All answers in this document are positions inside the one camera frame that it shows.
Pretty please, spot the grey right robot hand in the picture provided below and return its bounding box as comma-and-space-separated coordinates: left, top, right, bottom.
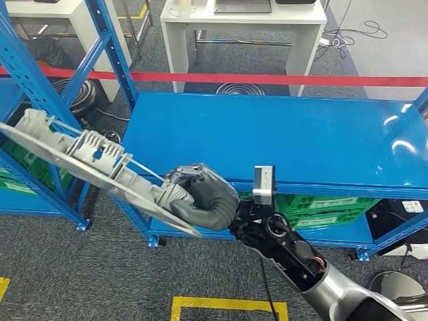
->
165, 163, 225, 231

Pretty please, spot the silver plastic hubcap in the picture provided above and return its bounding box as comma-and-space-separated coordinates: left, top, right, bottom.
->
0, 108, 203, 239

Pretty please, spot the blue steel shelf rack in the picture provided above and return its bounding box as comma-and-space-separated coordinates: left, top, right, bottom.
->
0, 0, 428, 263
0, 78, 91, 233

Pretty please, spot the black ribbed round base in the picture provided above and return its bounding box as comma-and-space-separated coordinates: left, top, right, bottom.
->
215, 82, 266, 97
51, 78, 98, 120

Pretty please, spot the red barrier tape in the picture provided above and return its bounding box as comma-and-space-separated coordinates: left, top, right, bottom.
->
0, 65, 428, 88

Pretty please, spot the yellow floor tape square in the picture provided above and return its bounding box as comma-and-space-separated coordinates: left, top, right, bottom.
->
171, 296, 290, 321
0, 277, 11, 304

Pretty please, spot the clear round container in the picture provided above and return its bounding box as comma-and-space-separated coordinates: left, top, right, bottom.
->
166, 0, 199, 19

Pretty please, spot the grey laptop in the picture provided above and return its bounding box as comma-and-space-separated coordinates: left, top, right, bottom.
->
214, 0, 273, 15

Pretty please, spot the person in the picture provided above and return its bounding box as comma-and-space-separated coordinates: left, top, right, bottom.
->
13, 23, 75, 72

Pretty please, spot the black equipment case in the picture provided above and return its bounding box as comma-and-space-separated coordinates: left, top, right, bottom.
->
365, 198, 428, 258

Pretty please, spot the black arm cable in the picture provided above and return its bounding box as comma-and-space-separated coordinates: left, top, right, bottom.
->
259, 258, 281, 321

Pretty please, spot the steel crossbar frame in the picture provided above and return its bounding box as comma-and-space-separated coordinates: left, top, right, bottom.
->
192, 29, 293, 63

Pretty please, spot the steel tube frame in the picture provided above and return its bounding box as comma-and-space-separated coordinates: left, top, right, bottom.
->
119, 0, 155, 58

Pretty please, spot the black floor cable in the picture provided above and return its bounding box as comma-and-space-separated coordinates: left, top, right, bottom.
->
313, 0, 389, 61

